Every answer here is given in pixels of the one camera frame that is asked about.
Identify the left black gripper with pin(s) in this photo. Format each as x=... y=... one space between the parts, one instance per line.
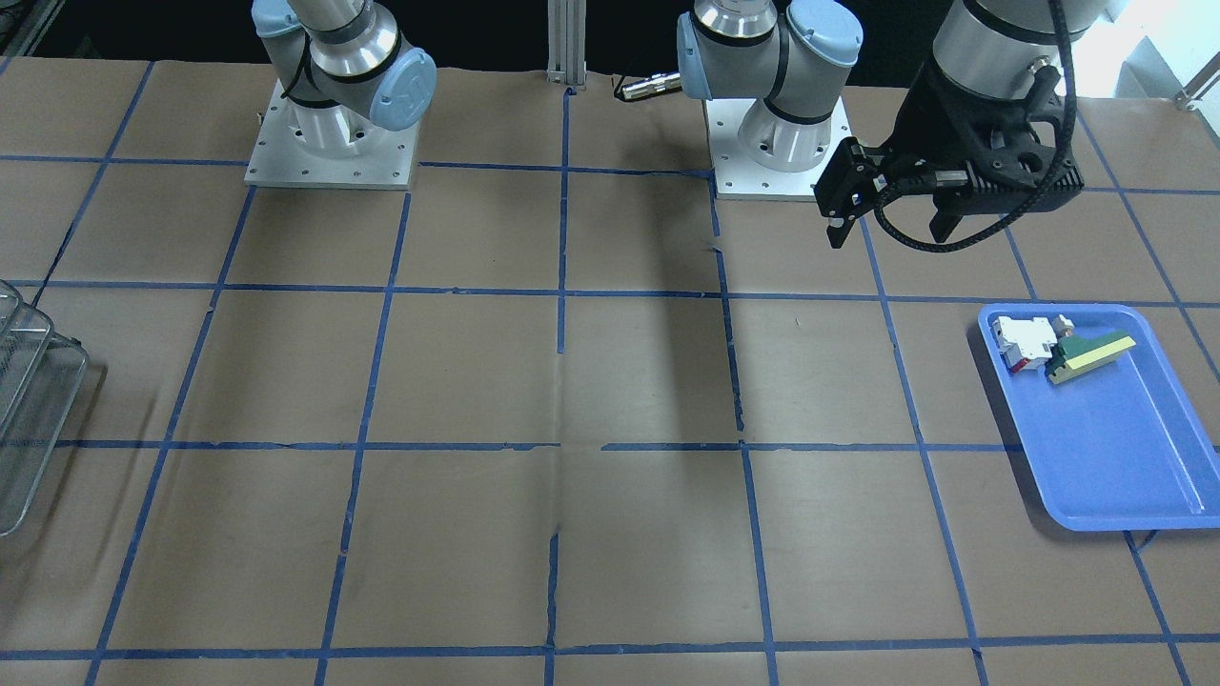
x=932 y=122

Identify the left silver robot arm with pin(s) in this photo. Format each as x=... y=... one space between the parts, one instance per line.
x=797 y=61

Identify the green yellow sponge block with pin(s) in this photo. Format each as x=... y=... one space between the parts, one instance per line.
x=1076 y=354

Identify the blue plastic tray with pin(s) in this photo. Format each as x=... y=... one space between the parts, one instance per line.
x=1120 y=447

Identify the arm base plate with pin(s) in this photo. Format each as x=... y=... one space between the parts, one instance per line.
x=328 y=149
x=758 y=156

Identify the aluminium frame post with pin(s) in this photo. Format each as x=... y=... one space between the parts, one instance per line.
x=566 y=43

